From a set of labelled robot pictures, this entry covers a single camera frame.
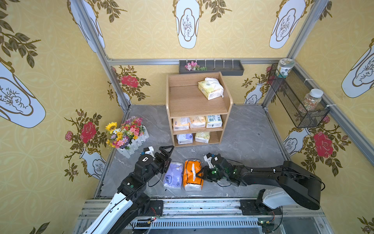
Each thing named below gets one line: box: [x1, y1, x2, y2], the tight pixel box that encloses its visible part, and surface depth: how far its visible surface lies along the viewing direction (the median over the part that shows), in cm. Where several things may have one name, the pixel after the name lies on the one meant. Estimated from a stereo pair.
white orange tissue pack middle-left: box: [172, 117, 191, 131], surface depth 84 cm
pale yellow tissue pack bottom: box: [194, 132, 211, 144], surface depth 97 cm
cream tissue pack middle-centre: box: [190, 116, 206, 129], surface depth 85 cm
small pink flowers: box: [184, 60, 207, 72], surface depth 89 cm
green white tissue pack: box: [205, 114, 223, 129], surface depth 85 cm
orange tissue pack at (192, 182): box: [183, 158, 204, 192], surface depth 81 cm
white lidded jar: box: [275, 58, 296, 78], surface depth 87 cm
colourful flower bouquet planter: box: [105, 116, 150, 159], surface depth 87 cm
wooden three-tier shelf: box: [165, 71, 234, 148], surface depth 85 cm
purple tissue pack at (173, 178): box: [162, 161, 184, 190], surface depth 81 cm
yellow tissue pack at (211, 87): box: [197, 77, 225, 101], surface depth 81 cm
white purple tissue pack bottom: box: [176, 133, 194, 145], surface depth 94 cm
